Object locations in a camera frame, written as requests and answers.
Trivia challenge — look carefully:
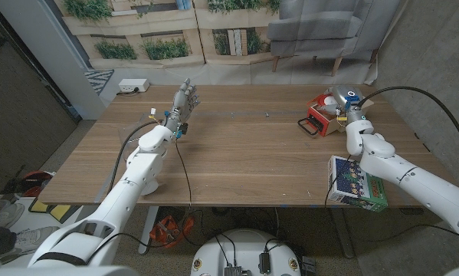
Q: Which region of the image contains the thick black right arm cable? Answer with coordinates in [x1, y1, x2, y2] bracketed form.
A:
[356, 86, 459, 155]

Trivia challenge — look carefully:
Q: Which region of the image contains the printed puzzle box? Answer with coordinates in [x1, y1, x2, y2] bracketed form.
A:
[326, 154, 389, 213]

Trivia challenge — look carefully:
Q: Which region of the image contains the red round floor object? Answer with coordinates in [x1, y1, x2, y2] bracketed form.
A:
[21, 170, 56, 197]

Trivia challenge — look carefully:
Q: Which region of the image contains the orange tool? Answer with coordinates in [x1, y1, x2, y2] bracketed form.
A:
[149, 214, 195, 249]

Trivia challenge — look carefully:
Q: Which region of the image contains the patterned grey rug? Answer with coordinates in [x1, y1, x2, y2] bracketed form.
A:
[84, 68, 115, 96]

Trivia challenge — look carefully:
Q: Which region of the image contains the printed backdrop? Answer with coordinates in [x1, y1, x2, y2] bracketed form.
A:
[54, 0, 402, 86]

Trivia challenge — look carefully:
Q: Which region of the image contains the white power strip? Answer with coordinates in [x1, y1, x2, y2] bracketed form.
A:
[118, 78, 151, 94]

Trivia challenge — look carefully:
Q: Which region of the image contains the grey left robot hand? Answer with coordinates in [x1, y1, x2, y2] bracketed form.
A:
[163, 77, 202, 133]

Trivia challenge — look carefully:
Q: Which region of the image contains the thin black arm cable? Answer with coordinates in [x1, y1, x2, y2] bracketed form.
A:
[323, 155, 459, 245]
[87, 138, 215, 265]

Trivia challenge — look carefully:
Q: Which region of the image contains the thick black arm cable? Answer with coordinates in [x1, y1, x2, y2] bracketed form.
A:
[107, 120, 165, 192]
[356, 86, 459, 155]

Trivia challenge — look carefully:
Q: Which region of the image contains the white table leg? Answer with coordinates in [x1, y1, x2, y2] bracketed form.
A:
[138, 205, 160, 255]

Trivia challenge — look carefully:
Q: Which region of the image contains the grey metal heatsink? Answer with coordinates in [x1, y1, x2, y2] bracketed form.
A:
[224, 264, 253, 276]

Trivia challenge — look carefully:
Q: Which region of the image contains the clear plastic sheet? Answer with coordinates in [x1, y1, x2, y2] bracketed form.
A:
[116, 113, 156, 166]

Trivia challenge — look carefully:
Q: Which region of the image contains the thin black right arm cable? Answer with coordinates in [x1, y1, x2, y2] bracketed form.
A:
[323, 155, 459, 245]

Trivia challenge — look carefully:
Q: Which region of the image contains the grey table leg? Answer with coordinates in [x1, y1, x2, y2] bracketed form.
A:
[330, 206, 355, 258]

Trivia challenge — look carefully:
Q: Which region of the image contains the black power adapter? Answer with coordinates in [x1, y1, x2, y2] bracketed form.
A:
[258, 251, 271, 275]

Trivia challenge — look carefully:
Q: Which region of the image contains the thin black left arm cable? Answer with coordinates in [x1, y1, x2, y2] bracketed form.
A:
[87, 138, 215, 265]

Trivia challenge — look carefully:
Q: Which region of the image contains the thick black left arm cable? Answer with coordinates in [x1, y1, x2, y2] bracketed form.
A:
[107, 120, 165, 192]

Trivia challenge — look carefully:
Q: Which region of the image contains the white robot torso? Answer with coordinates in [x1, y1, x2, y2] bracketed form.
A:
[189, 228, 303, 276]

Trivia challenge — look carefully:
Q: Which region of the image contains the yellow and black flat item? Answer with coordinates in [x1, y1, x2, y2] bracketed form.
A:
[28, 197, 73, 224]

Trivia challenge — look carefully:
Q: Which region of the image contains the red ribbon spool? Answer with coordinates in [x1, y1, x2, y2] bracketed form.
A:
[307, 94, 339, 112]

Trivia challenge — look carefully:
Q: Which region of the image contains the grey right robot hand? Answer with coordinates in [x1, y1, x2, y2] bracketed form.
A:
[315, 84, 366, 124]

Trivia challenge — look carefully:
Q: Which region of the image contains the white sneaker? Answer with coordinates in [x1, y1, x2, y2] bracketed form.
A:
[0, 225, 61, 264]

